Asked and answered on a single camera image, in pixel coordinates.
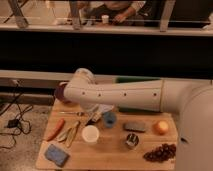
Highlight orange carrot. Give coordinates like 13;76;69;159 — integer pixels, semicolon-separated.
46;118;65;141

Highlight seated person in background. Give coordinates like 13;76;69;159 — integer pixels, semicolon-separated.
68;0;147;27

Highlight metal can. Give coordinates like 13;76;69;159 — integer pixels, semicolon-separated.
126;133;139;149

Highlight purple bowl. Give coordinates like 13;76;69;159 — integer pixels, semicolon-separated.
54;84;69;103

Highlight black handled kitchen tool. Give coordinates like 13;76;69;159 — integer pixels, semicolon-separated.
85;113;101;126

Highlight bunch of dark grapes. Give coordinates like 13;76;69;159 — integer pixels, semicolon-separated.
143;143;176;162

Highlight light blue towel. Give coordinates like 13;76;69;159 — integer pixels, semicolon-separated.
89;104;114;122

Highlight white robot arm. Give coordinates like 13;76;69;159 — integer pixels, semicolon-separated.
64;68;213;171

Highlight small blue cup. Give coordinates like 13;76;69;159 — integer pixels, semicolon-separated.
103;112;117;128

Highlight black power adapter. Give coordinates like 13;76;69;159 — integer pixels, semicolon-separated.
7;119;19;128

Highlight black cable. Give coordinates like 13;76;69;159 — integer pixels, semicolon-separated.
0;79;34;150

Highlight wooden cutting board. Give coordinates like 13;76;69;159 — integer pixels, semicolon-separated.
36;109;177;171

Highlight yellow tongs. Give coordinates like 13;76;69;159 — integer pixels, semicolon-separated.
56;121;80;148

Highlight orange fruit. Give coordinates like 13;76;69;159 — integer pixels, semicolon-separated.
154;121;169;135

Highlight silver fork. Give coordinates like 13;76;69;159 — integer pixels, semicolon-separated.
59;111;85;116

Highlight green plastic tray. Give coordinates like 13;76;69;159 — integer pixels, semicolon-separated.
115;76;161;113

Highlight blue sponge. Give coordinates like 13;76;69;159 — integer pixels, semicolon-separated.
44;144;69;167

